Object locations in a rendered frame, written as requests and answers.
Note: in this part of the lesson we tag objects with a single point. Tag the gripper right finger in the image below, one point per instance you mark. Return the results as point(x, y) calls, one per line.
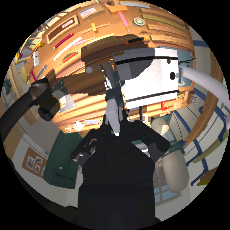
point(152, 138)

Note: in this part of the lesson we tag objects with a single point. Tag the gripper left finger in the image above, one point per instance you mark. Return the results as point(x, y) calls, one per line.
point(84, 143)

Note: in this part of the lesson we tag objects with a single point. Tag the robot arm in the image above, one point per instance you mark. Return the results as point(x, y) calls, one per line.
point(27, 106)

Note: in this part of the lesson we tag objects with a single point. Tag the grey lever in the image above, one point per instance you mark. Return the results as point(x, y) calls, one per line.
point(114, 115)

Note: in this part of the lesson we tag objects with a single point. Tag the white drill machine body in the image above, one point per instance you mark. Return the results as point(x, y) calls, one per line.
point(152, 79)

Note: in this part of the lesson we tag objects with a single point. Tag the grey ball knob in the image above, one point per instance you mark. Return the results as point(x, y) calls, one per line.
point(89, 70)

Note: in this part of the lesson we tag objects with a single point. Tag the beige dust drum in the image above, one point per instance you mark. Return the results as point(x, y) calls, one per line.
point(160, 125)

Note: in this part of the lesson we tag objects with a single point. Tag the white paper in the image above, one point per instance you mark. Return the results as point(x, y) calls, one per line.
point(78, 125)

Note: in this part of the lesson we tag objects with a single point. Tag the beige tape roll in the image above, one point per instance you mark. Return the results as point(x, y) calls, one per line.
point(68, 129)

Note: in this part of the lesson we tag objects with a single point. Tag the lavender tag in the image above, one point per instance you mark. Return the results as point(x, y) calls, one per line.
point(91, 122)

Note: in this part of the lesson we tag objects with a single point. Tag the green cabinet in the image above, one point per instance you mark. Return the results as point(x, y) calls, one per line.
point(61, 161)

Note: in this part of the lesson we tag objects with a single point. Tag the red clamp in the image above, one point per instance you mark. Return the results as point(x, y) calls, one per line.
point(165, 106)

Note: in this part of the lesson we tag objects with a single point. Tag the beige dust bag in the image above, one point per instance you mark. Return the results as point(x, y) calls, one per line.
point(176, 172)

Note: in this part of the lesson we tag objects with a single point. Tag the grey metal plate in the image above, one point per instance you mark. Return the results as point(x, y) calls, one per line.
point(67, 103)

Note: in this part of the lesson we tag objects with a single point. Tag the blue lumber rack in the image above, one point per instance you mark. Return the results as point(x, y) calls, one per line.
point(199, 140)

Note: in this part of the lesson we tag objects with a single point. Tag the brass hinge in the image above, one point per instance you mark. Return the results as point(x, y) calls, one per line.
point(180, 96)

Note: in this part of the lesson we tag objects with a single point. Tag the cork notice board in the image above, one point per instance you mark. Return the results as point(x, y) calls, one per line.
point(33, 161)

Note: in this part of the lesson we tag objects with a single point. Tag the window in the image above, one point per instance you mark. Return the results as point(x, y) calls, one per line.
point(167, 192)

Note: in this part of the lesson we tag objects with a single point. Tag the blue bar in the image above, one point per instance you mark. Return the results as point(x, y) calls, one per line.
point(42, 71)

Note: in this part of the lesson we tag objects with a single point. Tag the red pencil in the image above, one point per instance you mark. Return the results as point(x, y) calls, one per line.
point(71, 57)

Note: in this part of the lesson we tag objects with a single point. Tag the green machine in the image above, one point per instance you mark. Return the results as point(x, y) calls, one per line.
point(7, 86)

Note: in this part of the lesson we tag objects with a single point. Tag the white ruler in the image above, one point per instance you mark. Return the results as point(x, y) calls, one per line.
point(67, 48)

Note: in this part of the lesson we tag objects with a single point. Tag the white block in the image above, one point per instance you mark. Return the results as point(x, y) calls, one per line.
point(36, 58)

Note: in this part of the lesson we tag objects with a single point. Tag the orange black marker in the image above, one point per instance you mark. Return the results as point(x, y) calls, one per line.
point(135, 40)

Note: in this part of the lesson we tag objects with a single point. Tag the pink stick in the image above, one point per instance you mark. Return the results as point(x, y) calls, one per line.
point(80, 42)

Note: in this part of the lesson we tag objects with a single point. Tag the red bar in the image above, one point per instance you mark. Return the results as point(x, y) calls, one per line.
point(63, 41)

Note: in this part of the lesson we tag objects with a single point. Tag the yellow black clamp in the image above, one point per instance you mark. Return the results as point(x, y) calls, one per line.
point(40, 45)

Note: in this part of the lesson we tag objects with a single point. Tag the green white tape roll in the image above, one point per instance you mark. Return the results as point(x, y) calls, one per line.
point(139, 22)

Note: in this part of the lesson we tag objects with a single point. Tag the pink cylinder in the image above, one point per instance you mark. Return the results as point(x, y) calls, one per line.
point(124, 20)

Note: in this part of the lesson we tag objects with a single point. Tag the blue white box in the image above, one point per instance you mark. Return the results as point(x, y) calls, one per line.
point(88, 12)

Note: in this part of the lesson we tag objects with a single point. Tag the orange block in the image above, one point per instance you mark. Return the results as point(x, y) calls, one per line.
point(118, 9)

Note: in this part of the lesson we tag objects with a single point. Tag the dark grey table bracket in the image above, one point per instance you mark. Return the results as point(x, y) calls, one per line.
point(112, 80)

